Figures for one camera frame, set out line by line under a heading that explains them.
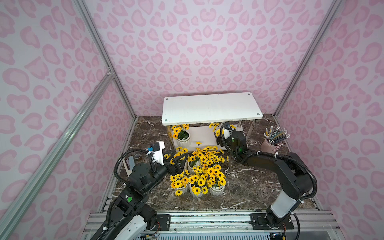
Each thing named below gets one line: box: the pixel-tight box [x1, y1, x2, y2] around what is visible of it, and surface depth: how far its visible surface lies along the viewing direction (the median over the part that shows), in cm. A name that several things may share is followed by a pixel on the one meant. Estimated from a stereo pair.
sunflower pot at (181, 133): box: [171, 124, 191, 147], surface depth 92 cm
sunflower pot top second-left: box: [201, 146, 226, 167], surface depth 84 cm
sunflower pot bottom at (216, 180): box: [207, 164, 227, 197], surface depth 74 cm
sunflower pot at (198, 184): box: [188, 173, 209, 198], surface depth 75 cm
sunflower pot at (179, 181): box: [169, 172, 189, 197], surface depth 74 cm
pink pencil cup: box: [260, 138, 281, 154], surface depth 93 cm
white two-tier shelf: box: [161, 92, 263, 150], surface depth 79 cm
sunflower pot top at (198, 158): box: [187, 141, 208, 173], surface depth 84 cm
